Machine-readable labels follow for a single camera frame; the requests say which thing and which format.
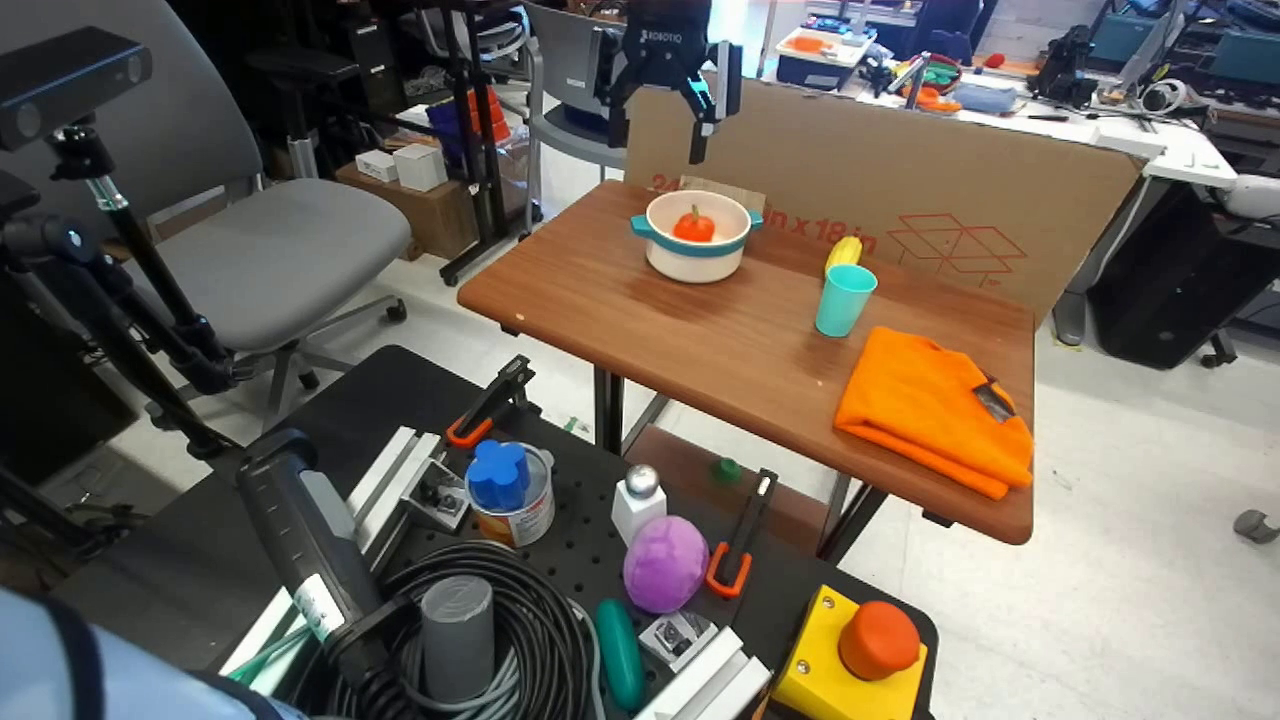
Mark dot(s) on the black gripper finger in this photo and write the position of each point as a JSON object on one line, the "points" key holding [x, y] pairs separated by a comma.
{"points": [[703, 122], [618, 106]]}

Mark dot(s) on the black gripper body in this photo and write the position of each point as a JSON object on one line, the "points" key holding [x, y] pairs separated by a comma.
{"points": [[664, 34]]}

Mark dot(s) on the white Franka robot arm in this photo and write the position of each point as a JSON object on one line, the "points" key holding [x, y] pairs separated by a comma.
{"points": [[146, 675]]}

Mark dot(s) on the white pot teal band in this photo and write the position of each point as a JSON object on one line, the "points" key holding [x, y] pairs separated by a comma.
{"points": [[694, 267]]}

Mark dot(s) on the teal plastic cup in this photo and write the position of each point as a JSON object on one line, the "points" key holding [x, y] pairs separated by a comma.
{"points": [[846, 307]]}

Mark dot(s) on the orange plate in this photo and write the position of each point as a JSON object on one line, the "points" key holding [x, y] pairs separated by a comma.
{"points": [[809, 45]]}

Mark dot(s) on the white tray black base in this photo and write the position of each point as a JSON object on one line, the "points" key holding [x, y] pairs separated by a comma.
{"points": [[827, 50]]}

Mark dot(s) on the yellow toy banana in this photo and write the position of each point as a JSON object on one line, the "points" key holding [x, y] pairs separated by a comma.
{"points": [[842, 250]]}

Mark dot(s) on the brown cardboard panel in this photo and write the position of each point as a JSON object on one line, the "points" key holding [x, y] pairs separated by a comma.
{"points": [[907, 175]]}

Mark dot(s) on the open box white items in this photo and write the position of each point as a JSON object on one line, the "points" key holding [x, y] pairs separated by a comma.
{"points": [[415, 186]]}

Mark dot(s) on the colourful toy pile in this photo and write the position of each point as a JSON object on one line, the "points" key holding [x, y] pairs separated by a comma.
{"points": [[938, 91]]}

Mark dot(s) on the black orange bar clamp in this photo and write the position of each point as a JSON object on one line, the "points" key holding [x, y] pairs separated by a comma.
{"points": [[499, 395], [745, 522]]}

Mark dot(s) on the green floor object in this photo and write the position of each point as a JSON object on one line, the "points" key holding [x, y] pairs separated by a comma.
{"points": [[730, 469]]}

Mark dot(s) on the white desk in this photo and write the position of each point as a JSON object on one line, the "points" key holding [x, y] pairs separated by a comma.
{"points": [[1053, 127]]}

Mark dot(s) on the folded orange cloth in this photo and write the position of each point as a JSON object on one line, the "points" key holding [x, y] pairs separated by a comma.
{"points": [[923, 402]]}

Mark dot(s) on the grey fabric office chair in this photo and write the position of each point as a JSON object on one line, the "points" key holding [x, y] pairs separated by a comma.
{"points": [[283, 245]]}

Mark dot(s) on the white shaker bottle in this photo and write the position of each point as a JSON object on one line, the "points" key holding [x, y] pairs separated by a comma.
{"points": [[636, 507]]}

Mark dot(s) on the orange peaches can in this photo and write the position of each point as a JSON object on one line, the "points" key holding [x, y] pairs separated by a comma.
{"points": [[543, 501]]}

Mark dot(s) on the purple ball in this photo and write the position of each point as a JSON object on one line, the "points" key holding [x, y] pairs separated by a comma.
{"points": [[664, 564]]}

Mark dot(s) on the grey cylinder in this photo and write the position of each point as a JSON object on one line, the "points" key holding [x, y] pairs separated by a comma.
{"points": [[459, 643]]}

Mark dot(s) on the yellow box orange button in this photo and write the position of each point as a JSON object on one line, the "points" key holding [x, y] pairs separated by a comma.
{"points": [[822, 665]]}

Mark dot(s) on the white aluminium rail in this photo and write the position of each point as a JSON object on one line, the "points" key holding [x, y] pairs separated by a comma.
{"points": [[707, 681], [392, 487]]}

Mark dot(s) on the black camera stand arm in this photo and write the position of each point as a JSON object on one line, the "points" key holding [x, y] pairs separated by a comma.
{"points": [[146, 272]]}

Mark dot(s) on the dark grey post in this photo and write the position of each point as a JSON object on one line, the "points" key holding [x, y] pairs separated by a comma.
{"points": [[322, 546]]}

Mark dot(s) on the black stereo camera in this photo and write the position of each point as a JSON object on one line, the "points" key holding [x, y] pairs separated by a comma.
{"points": [[66, 80]]}

